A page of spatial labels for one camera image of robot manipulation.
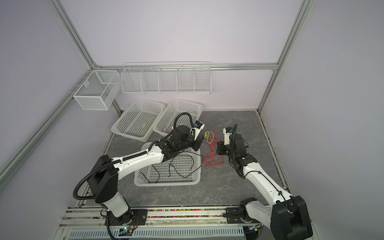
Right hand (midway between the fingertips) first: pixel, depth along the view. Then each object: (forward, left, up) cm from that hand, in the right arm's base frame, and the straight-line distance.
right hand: (218, 143), depth 84 cm
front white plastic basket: (-9, +20, -14) cm, 26 cm away
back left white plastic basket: (+29, +59, -13) cm, 67 cm away
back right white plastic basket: (+24, +36, -11) cm, 45 cm away
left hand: (0, +8, +6) cm, 10 cm away
